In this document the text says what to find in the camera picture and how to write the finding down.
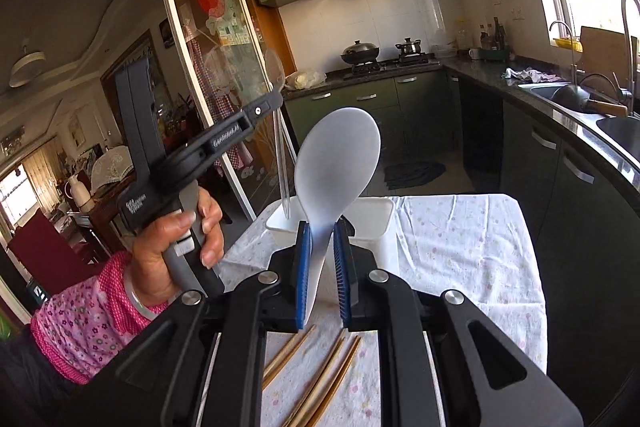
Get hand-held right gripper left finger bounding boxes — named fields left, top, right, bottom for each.
left=115, top=221, right=314, bottom=427

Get crumpled dishcloth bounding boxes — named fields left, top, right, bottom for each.
left=501, top=67, right=562, bottom=84

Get person's left forearm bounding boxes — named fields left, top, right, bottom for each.
left=30, top=251, right=171, bottom=385

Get silver bracelet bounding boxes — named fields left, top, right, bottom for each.
left=122, top=267, right=169, bottom=321

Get yellow bowl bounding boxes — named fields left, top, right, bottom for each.
left=552, top=35, right=584, bottom=54

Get dark stone kitchen countertop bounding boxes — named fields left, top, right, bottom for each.
left=282, top=57, right=640, bottom=208

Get tall steel faucet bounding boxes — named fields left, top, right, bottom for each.
left=619, top=0, right=640, bottom=102

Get clear plastic bag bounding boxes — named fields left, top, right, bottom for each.
left=285, top=69, right=328, bottom=90

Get black gas stove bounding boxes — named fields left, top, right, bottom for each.
left=344, top=52, right=442, bottom=76

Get round ceiling lamp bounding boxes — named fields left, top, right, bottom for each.
left=9, top=41, right=47, bottom=88

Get wooden dining table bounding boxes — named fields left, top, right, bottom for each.
left=60, top=177, right=138, bottom=258

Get group of sauce bottles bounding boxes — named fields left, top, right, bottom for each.
left=479, top=17, right=509, bottom=52

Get dark wall poster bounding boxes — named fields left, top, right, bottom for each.
left=158, top=19, right=177, bottom=48

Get red checkered apron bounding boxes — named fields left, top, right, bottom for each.
left=185, top=37, right=257, bottom=172

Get white floral tablecloth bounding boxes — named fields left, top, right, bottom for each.
left=197, top=194, right=549, bottom=427

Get glass sliding door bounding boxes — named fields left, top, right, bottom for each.
left=151, top=0, right=297, bottom=220

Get small steel faucet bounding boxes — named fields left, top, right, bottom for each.
left=549, top=21, right=582, bottom=84

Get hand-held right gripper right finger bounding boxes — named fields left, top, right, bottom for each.
left=332, top=217, right=584, bottom=427

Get person's left hand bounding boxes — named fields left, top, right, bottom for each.
left=130, top=194, right=226, bottom=309

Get green lower kitchen cabinets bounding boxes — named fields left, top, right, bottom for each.
left=282, top=69, right=640, bottom=408

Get dark floor mat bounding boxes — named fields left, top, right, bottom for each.
left=384, top=160, right=447, bottom=190

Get white rice paddle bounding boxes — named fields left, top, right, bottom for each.
left=292, top=107, right=382, bottom=333

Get white thermos jug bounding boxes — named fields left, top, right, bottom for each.
left=66, top=174, right=97, bottom=214

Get black pan with wooden handle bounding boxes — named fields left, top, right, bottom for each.
left=551, top=74, right=629, bottom=118

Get white plastic utensil holder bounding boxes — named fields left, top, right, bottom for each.
left=265, top=197, right=396, bottom=308

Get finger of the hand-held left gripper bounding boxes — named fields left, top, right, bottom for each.
left=159, top=92, right=284, bottom=180

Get steel kitchen sink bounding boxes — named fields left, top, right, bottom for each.
left=520, top=79, right=640, bottom=158

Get clear plastic spoon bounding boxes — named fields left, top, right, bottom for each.
left=263, top=48, right=297, bottom=219

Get black wok with lid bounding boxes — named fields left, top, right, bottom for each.
left=340, top=39, right=381, bottom=66

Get wooden chopstick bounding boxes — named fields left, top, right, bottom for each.
left=281, top=329, right=346, bottom=427
left=261, top=324, right=314, bottom=383
left=311, top=337, right=362, bottom=427
left=295, top=333, right=352, bottom=427
left=263, top=328, right=318, bottom=390

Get wooden cutting board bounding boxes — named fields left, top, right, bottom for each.
left=577, top=26, right=639, bottom=80

